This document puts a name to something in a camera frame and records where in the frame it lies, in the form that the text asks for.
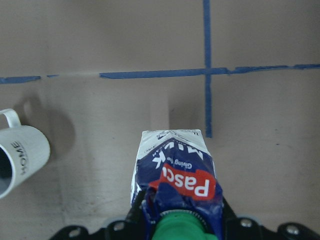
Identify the blue white milk carton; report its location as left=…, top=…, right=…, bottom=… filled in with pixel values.
left=130, top=129, right=224, bottom=240

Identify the white ceramic mug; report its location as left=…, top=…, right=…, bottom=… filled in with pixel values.
left=0, top=108, right=51, bottom=198

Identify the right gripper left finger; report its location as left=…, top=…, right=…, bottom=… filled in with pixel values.
left=50, top=191, right=146, bottom=240

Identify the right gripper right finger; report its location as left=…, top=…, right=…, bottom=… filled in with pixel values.
left=222, top=198, right=320, bottom=240

